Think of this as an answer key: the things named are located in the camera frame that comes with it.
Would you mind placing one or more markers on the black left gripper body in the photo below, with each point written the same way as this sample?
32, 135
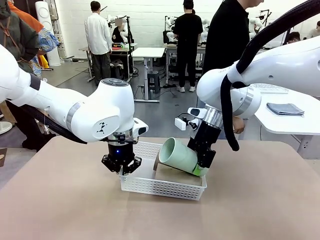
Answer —
120, 152

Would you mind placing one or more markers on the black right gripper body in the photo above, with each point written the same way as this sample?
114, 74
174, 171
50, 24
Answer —
205, 136

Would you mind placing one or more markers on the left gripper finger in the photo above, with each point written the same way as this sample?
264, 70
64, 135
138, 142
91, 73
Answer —
111, 163
133, 165

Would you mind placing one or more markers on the pale green cup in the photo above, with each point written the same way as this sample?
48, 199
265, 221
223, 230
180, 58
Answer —
180, 156

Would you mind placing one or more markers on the white perforated plastic basket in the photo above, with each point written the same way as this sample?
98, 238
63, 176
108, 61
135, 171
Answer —
160, 189

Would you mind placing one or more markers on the blue-grey cleaning cloth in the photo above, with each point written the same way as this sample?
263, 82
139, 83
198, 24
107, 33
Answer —
285, 109

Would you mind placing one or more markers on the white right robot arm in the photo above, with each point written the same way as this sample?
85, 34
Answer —
287, 62

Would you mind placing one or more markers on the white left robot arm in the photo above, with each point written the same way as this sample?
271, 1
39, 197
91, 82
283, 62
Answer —
75, 110

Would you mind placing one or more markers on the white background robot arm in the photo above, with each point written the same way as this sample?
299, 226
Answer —
171, 27
256, 25

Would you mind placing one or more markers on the person's left hand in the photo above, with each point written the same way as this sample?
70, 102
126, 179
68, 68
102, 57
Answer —
239, 125

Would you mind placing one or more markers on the grey plastic stool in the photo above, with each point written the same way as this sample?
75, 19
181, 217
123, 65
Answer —
153, 80

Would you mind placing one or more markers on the white rounded side table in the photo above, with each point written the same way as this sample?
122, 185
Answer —
287, 123

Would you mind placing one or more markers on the dark stool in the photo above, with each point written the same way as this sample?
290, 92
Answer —
116, 68

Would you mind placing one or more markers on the background person in black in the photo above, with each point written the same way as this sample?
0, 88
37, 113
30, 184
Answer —
187, 37

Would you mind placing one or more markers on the person in black shirt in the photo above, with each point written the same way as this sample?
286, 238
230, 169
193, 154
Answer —
227, 37

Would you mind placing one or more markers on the white standing desk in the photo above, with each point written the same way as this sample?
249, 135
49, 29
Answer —
147, 52

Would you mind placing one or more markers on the white round fan base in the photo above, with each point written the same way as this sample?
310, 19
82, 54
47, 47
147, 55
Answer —
3, 127

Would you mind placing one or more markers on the person in white shirt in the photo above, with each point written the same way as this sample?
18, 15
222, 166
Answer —
97, 37

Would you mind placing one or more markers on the yellow cone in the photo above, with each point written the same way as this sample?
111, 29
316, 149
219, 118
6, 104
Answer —
44, 62

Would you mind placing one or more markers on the seated person in black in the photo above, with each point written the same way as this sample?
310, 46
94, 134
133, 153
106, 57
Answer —
294, 37

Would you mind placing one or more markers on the white tower air conditioner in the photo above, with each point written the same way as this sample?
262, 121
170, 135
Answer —
46, 22

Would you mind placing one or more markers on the seated person in grey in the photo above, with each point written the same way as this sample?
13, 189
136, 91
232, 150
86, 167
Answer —
314, 32

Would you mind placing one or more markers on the mannequin with dark vest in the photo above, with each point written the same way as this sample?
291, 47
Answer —
15, 32

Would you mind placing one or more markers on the mannequin in orange clothes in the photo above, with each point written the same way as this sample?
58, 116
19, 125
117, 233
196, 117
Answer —
25, 18

